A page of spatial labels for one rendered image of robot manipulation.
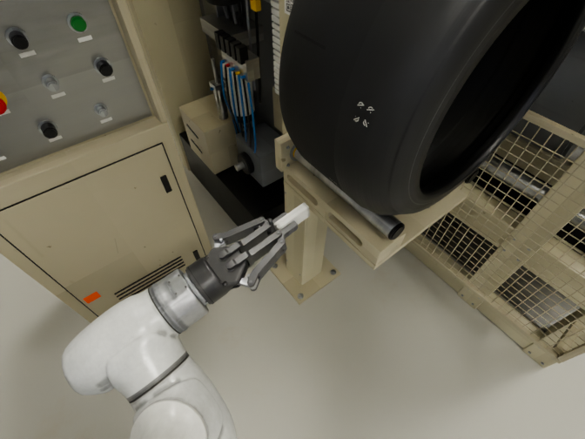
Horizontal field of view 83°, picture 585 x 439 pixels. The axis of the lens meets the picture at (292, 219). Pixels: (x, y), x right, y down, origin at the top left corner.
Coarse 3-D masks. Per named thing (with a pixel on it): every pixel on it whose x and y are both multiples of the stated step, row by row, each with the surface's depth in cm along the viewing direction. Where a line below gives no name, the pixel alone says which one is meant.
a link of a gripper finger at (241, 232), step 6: (252, 222) 59; (258, 222) 59; (264, 222) 60; (234, 228) 59; (240, 228) 59; (246, 228) 59; (252, 228) 59; (216, 234) 59; (222, 234) 58; (228, 234) 58; (234, 234) 58; (240, 234) 59; (246, 234) 60; (216, 240) 59; (228, 240) 59; (234, 240) 60
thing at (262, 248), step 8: (280, 232) 57; (264, 240) 57; (272, 240) 57; (256, 248) 56; (264, 248) 56; (240, 256) 55; (248, 256) 55; (256, 256) 57; (232, 264) 54; (248, 264) 57
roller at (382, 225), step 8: (296, 152) 86; (304, 160) 84; (312, 168) 83; (320, 176) 81; (328, 184) 80; (336, 192) 79; (344, 192) 77; (352, 200) 76; (360, 208) 74; (368, 216) 73; (376, 216) 72; (384, 216) 71; (392, 216) 71; (376, 224) 72; (384, 224) 71; (392, 224) 70; (400, 224) 70; (384, 232) 71; (392, 232) 70; (400, 232) 72
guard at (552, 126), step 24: (528, 120) 82; (528, 144) 86; (576, 144) 77; (480, 168) 100; (576, 168) 80; (504, 192) 98; (504, 264) 110; (552, 264) 96; (480, 288) 125; (504, 312) 121; (528, 336) 116
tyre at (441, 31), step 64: (320, 0) 44; (384, 0) 38; (448, 0) 35; (512, 0) 36; (576, 0) 53; (320, 64) 46; (384, 64) 39; (448, 64) 38; (512, 64) 73; (320, 128) 51; (384, 128) 43; (448, 128) 83; (512, 128) 70; (384, 192) 53; (448, 192) 73
